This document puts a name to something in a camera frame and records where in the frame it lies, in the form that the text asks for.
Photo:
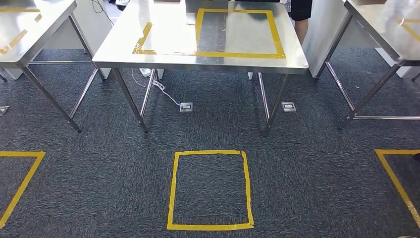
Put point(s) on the stainless steel workbench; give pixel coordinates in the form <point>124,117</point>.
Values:
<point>170,33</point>

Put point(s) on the silver floor outlet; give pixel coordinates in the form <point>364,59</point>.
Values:
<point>186,107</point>
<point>288,106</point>
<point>3,110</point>

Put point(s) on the white power strip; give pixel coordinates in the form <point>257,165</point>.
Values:
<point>146,72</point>

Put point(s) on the yellow floor tape outline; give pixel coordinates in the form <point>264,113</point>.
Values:
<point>210,226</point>
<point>19,192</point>
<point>397,184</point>

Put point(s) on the person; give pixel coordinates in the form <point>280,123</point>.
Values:
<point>301,19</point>

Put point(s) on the yellow tape strip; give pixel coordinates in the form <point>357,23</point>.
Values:
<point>13,42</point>
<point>410,29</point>

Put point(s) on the yellow tape frame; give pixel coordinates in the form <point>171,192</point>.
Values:
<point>239,55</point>

